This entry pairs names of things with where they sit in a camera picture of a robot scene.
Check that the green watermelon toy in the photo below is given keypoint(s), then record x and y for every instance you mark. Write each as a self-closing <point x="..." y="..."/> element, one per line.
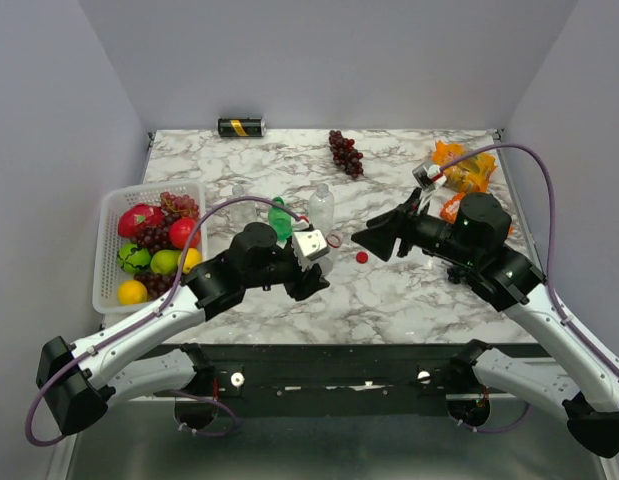
<point x="132" y="259"/>

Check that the orange snack bag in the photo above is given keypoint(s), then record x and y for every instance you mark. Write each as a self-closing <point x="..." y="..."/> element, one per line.
<point x="471" y="175"/>

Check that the white plastic basket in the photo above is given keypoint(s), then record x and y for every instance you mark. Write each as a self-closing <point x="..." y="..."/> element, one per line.
<point x="107" y="275"/>

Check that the black mounting rail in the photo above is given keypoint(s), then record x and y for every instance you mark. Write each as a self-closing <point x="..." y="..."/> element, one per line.
<point x="334" y="380"/>

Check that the red apple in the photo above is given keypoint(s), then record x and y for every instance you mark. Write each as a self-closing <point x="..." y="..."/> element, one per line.
<point x="184" y="232"/>

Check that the red dragon fruit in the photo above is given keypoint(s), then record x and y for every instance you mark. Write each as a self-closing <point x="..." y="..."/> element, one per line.
<point x="138" y="217"/>

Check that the clear bottle blue cap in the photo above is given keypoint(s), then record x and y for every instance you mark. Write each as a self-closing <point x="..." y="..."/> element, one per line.
<point x="321" y="207"/>

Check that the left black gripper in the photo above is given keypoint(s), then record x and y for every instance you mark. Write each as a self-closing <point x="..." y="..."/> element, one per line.
<point x="300" y="289"/>

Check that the orange fruit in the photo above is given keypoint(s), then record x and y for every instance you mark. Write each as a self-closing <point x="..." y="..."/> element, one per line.
<point x="132" y="292"/>

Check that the clear bottle red cap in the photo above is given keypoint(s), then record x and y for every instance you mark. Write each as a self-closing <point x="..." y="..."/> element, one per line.
<point x="334" y="242"/>

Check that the green pear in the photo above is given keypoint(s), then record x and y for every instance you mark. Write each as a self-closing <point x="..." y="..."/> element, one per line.
<point x="165" y="262"/>

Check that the dark grapes on table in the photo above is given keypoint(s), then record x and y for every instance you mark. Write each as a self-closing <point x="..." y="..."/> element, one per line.
<point x="345" y="156"/>

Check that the orange razor package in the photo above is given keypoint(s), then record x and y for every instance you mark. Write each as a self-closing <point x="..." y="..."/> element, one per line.
<point x="450" y="207"/>

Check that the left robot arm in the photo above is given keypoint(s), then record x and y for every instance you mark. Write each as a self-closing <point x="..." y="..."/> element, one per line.
<point x="80" y="381"/>

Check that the basket grapes upper bunch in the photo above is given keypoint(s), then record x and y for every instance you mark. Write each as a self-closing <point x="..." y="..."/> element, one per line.
<point x="174" y="207"/>

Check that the basket grapes bunch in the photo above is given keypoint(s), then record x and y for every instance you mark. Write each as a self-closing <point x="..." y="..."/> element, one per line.
<point x="156" y="284"/>
<point x="174" y="207"/>

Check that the yellow lemon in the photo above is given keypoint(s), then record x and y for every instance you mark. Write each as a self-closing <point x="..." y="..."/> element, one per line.
<point x="191" y="258"/>

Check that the small dark grapes bunch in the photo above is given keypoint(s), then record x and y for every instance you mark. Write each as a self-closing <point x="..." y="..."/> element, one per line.
<point x="456" y="274"/>

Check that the basket grapes lower bunch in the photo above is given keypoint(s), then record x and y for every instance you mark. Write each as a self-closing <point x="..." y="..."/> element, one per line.
<point x="156" y="284"/>

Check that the green plastic bottle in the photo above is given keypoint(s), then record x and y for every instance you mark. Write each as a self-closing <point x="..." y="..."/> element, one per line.
<point x="280" y="220"/>

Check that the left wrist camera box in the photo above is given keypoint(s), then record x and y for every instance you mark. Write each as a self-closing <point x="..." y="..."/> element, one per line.
<point x="309" y="246"/>

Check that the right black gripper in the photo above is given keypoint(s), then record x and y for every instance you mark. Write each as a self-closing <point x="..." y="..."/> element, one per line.
<point x="399" y="222"/>

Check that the black gold battery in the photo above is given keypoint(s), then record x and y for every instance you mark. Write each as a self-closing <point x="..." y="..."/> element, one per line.
<point x="241" y="127"/>

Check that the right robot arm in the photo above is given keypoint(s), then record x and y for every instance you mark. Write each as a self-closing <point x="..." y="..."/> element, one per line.
<point x="586" y="396"/>

